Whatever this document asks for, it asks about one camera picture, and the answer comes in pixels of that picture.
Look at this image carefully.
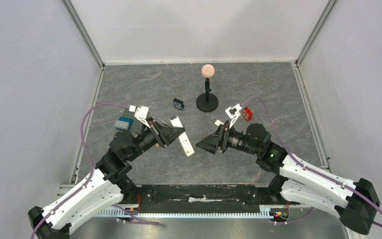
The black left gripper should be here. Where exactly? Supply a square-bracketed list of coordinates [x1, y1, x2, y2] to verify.
[127, 117, 186, 161]

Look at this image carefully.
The white remote control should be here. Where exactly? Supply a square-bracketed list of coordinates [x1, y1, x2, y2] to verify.
[170, 116, 194, 157]

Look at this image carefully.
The white remote battery cover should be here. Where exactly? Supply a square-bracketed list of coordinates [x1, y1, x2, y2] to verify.
[214, 119, 224, 126]

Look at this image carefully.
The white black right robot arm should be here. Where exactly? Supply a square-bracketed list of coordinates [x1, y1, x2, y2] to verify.
[196, 122, 380, 235]

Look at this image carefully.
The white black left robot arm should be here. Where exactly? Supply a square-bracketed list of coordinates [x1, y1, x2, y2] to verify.
[28, 116, 186, 239]

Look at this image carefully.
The small black blue block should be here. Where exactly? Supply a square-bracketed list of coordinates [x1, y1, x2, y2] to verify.
[173, 98, 185, 110]

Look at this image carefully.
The grey lego baseplate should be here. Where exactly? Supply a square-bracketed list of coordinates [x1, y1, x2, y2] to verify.
[123, 106, 147, 134]

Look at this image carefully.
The black round stand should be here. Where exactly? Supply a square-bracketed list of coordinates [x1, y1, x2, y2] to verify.
[196, 78, 219, 113]

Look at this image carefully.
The blue grey lego brick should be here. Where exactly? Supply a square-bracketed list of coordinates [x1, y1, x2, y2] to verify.
[114, 117, 133, 130]

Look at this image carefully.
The small red toy block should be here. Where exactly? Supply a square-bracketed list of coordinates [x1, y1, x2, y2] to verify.
[242, 107, 253, 121]

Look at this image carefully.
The pink ball on stand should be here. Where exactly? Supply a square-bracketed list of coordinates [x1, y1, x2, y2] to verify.
[201, 64, 215, 78]

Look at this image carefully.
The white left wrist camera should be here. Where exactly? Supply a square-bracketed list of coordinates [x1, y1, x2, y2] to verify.
[134, 106, 150, 127]

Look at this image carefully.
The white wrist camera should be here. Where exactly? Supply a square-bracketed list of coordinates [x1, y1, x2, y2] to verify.
[134, 106, 150, 127]
[225, 104, 242, 128]

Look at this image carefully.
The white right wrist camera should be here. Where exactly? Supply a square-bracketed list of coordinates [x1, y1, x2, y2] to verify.
[225, 104, 242, 128]

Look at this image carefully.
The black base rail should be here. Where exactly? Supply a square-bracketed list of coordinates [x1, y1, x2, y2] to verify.
[121, 184, 286, 214]

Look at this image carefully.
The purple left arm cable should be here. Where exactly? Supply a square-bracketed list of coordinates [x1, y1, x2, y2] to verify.
[29, 103, 160, 239]

